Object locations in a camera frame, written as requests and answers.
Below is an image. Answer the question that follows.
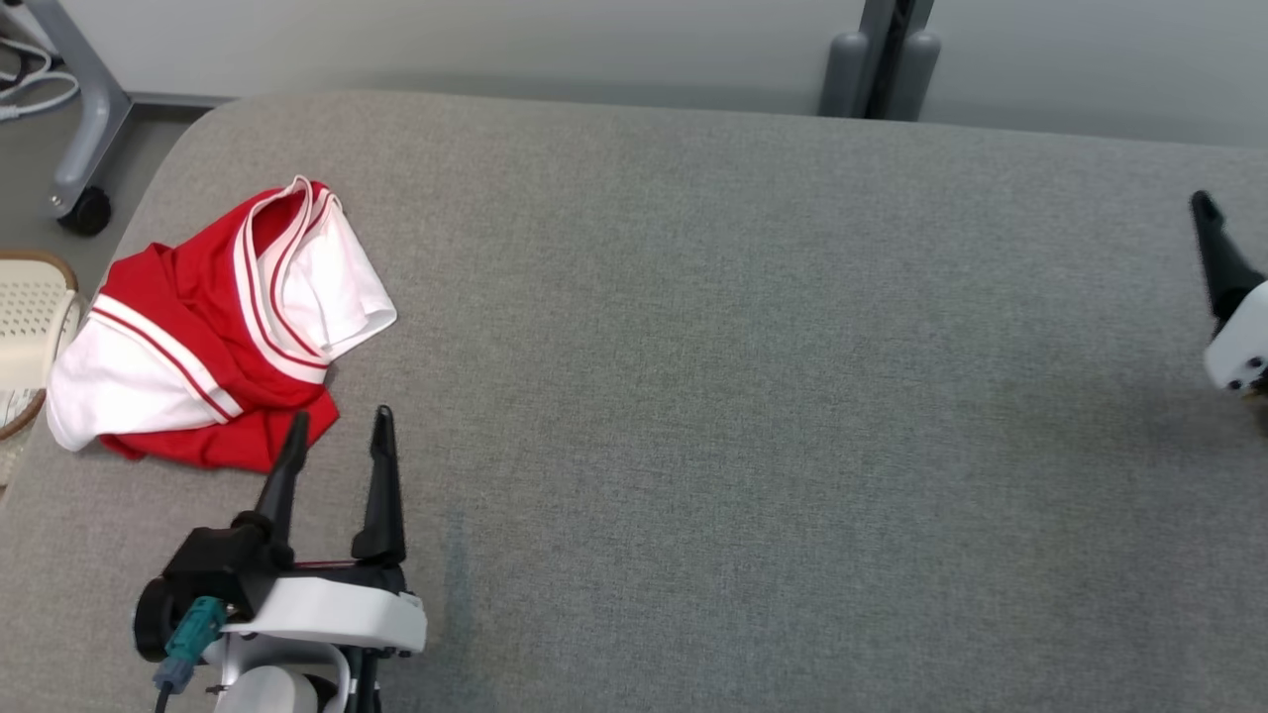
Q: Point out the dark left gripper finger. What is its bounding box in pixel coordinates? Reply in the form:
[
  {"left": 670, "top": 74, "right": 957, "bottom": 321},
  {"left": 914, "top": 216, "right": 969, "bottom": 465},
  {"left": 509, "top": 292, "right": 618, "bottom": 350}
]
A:
[
  {"left": 253, "top": 411, "right": 311, "bottom": 546},
  {"left": 352, "top": 405, "right": 407, "bottom": 567}
]

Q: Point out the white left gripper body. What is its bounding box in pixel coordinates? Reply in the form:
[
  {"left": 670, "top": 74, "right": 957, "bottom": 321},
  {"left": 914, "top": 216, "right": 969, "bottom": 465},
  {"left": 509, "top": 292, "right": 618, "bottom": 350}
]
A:
[{"left": 223, "top": 564, "right": 429, "bottom": 653}]

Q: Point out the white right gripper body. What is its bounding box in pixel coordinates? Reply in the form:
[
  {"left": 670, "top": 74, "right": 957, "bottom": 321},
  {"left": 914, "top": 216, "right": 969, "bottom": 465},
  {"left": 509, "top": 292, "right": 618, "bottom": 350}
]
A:
[{"left": 1204, "top": 280, "right": 1268, "bottom": 397}]

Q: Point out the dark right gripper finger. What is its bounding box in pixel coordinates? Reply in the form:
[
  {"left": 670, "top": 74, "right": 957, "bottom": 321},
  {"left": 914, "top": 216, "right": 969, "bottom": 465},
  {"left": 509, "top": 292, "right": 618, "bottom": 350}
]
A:
[{"left": 1190, "top": 190, "right": 1267, "bottom": 323}]

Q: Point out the red jersey with white sleeves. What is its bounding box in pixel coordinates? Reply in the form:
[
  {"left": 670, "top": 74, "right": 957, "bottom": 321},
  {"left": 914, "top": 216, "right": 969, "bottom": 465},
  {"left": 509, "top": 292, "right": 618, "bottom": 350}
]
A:
[{"left": 47, "top": 176, "right": 399, "bottom": 473}]

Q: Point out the cream laundry basket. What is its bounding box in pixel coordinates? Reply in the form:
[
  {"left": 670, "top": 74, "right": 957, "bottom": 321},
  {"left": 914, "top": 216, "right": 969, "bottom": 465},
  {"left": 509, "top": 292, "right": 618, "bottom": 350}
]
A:
[{"left": 0, "top": 250, "right": 88, "bottom": 486}]

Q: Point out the black caster wheel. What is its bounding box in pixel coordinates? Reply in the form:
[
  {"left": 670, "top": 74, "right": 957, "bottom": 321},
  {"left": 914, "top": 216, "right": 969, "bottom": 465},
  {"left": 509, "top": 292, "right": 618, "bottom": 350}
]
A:
[{"left": 57, "top": 186, "right": 113, "bottom": 237}]

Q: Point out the grey cart leg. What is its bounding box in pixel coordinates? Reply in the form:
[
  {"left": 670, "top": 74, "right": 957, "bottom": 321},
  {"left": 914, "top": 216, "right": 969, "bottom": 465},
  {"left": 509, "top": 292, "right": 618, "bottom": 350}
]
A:
[{"left": 25, "top": 0, "right": 133, "bottom": 214}]

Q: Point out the teal left cable connector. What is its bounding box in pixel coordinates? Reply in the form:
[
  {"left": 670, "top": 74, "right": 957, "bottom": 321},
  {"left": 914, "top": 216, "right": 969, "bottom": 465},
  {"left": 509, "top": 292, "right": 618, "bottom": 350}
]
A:
[{"left": 154, "top": 597, "right": 229, "bottom": 692}]

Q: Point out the grey cylinder post foot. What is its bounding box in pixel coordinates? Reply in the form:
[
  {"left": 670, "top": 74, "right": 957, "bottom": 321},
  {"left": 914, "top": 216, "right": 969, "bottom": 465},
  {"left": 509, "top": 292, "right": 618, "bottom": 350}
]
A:
[
  {"left": 885, "top": 30, "right": 942, "bottom": 123},
  {"left": 819, "top": 32, "right": 871, "bottom": 118}
]

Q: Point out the grey partition post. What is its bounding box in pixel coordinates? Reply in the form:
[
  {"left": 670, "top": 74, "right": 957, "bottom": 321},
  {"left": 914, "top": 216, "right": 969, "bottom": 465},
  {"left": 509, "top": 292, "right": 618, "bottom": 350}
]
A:
[{"left": 862, "top": 0, "right": 937, "bottom": 120}]

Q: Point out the white floor cable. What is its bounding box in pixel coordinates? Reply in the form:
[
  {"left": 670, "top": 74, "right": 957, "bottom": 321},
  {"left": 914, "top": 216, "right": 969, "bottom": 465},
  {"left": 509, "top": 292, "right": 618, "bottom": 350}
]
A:
[{"left": 0, "top": 40, "right": 80, "bottom": 125}]

